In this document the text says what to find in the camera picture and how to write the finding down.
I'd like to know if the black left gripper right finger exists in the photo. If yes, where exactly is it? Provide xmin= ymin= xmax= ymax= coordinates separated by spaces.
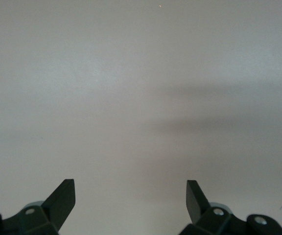
xmin=178 ymin=180 xmax=282 ymax=235

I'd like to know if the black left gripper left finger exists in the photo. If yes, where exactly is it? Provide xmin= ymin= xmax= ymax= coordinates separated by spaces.
xmin=0 ymin=179 xmax=76 ymax=235

